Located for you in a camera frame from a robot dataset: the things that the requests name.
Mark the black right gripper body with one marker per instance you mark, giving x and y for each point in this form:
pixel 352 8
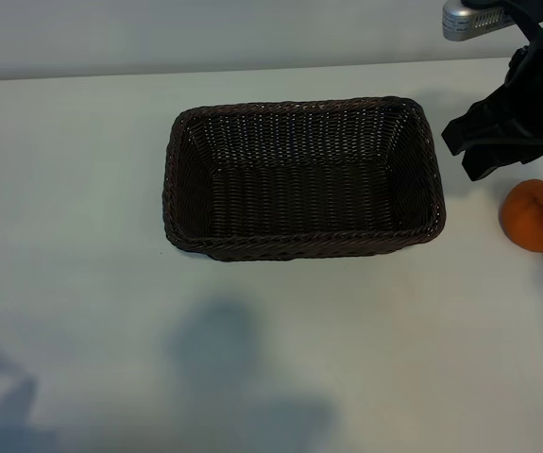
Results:
pixel 535 104

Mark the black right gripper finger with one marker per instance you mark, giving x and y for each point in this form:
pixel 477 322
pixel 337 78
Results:
pixel 482 164
pixel 465 129

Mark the orange fruit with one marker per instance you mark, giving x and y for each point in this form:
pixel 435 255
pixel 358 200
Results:
pixel 537 217

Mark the dark brown wicker basket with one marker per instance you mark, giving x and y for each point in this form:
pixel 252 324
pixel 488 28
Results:
pixel 299 198

